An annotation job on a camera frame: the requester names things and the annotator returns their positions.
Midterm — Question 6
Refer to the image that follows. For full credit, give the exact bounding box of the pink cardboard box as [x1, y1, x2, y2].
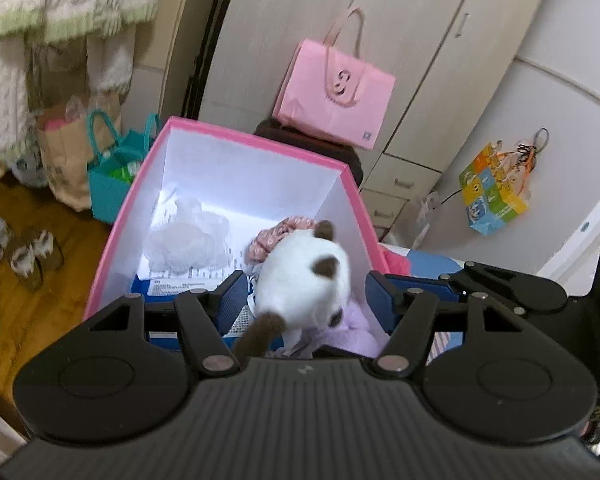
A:
[82, 116, 390, 356]

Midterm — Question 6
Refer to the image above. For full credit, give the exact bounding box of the clear plastic bag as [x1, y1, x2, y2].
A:
[414, 192, 442, 251]

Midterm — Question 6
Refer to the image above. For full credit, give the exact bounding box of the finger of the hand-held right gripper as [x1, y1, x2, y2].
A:
[385, 260, 535, 315]

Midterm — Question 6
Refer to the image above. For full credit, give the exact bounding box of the pink knitted scrunchie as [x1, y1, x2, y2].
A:
[245, 216, 323, 263]

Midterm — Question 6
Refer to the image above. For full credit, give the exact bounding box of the black chair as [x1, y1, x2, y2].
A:
[252, 117, 365, 186]

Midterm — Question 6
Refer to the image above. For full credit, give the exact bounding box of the cream knitted cardigan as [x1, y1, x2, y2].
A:
[0, 0, 163, 161]

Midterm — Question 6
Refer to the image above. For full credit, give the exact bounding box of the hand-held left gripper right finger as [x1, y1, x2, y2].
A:
[366, 270, 526, 377]

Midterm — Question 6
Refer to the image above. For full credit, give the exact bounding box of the colourful gift bag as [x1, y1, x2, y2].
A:
[459, 129, 551, 237]

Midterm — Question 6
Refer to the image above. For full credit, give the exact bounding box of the teal plastic basket bag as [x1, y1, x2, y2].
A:
[87, 110, 161, 225]

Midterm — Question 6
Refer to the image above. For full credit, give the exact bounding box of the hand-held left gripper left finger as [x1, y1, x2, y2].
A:
[89, 269, 253, 377]

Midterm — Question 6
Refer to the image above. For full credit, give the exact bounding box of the white plush cat toy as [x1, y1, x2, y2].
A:
[235, 220, 353, 358]

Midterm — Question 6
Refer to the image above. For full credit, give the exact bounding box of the pink tote bag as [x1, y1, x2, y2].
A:
[272, 7, 397, 151]

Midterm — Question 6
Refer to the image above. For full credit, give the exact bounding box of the brown paper bag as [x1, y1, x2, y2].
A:
[34, 92, 123, 212]

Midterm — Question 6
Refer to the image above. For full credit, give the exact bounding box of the blue wipes packet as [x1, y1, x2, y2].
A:
[139, 260, 286, 356]

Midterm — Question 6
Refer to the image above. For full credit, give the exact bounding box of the purple fluffy plush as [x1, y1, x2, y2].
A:
[300, 305, 388, 358]

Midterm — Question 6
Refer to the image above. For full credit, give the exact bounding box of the beige wardrobe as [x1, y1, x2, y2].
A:
[200, 0, 553, 246]

